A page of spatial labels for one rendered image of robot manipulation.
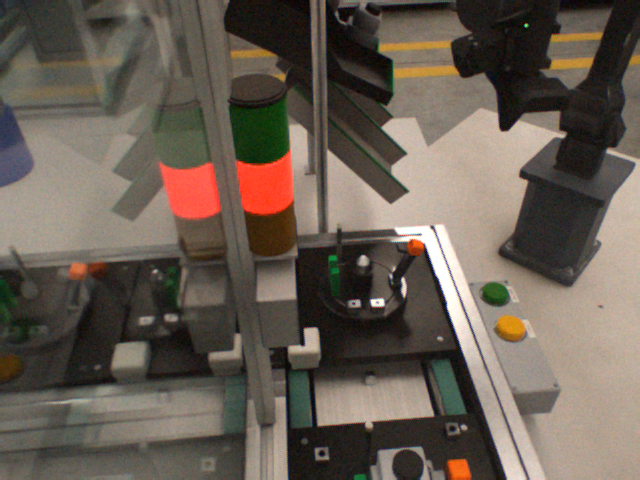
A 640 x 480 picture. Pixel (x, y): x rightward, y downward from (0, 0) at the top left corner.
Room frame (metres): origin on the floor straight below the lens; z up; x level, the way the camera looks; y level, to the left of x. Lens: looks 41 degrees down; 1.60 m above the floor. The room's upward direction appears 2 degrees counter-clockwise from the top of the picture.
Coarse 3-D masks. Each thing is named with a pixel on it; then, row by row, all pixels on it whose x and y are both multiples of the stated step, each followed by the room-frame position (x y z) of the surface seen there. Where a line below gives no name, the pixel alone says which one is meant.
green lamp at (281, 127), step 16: (240, 112) 0.37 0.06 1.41; (256, 112) 0.37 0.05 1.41; (272, 112) 0.38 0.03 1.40; (240, 128) 0.37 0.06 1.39; (256, 128) 0.37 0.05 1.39; (272, 128) 0.37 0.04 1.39; (288, 128) 0.39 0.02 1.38; (240, 144) 0.37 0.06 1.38; (256, 144) 0.37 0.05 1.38; (272, 144) 0.37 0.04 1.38; (288, 144) 0.39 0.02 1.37; (240, 160) 0.38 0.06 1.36; (256, 160) 0.37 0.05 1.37; (272, 160) 0.37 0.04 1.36
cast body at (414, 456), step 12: (384, 456) 0.27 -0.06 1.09; (396, 456) 0.26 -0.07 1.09; (408, 456) 0.26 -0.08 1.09; (420, 456) 0.26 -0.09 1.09; (372, 468) 0.27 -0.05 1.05; (384, 468) 0.25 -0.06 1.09; (396, 468) 0.25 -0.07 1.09; (408, 468) 0.25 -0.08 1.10; (420, 468) 0.25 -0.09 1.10; (432, 468) 0.27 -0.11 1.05
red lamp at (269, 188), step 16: (288, 160) 0.39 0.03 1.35; (240, 176) 0.38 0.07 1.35; (256, 176) 0.37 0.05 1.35; (272, 176) 0.37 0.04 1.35; (288, 176) 0.38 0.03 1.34; (256, 192) 0.37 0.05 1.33; (272, 192) 0.37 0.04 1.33; (288, 192) 0.38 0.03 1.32; (256, 208) 0.37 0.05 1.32; (272, 208) 0.37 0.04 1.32
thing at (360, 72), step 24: (240, 0) 0.82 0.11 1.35; (264, 0) 0.82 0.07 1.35; (288, 0) 0.94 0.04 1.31; (240, 24) 0.82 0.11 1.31; (264, 24) 0.82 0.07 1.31; (288, 24) 0.81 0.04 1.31; (336, 24) 0.93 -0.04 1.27; (264, 48) 0.82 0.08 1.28; (288, 48) 0.81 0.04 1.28; (336, 48) 0.92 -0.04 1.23; (360, 48) 0.93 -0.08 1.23; (336, 72) 0.81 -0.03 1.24; (360, 72) 0.87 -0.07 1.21; (384, 72) 0.91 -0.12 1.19; (384, 96) 0.80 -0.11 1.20
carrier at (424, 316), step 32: (320, 256) 0.68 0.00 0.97; (352, 256) 0.66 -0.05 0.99; (384, 256) 0.68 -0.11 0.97; (416, 256) 0.68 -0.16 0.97; (320, 288) 0.59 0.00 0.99; (352, 288) 0.59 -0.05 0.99; (384, 288) 0.58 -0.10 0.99; (416, 288) 0.60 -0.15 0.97; (320, 320) 0.54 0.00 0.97; (352, 320) 0.53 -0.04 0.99; (384, 320) 0.53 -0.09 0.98; (416, 320) 0.54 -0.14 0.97; (288, 352) 0.47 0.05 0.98; (320, 352) 0.48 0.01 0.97; (352, 352) 0.48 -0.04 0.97; (384, 352) 0.48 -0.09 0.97; (416, 352) 0.48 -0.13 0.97; (448, 352) 0.48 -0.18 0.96
